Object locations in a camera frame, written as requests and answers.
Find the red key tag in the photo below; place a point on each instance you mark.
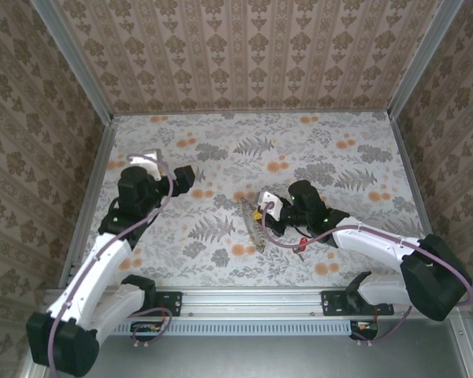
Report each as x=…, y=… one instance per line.
x=303, y=241

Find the aluminium frame post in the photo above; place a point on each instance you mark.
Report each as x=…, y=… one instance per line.
x=418, y=59
x=75, y=59

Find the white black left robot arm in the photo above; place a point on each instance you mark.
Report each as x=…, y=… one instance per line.
x=90, y=275

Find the long aluminium mounting rail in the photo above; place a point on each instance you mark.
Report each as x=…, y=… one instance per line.
x=252, y=299

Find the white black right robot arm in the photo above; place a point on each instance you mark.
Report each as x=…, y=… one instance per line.
x=370, y=242

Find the aluminium table side rail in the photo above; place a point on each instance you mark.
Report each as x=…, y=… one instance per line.
x=102, y=157
x=406, y=157

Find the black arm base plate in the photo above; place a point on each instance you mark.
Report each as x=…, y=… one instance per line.
x=331, y=305
x=173, y=303

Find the grey metal panel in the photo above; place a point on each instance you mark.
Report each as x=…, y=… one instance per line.
x=240, y=358

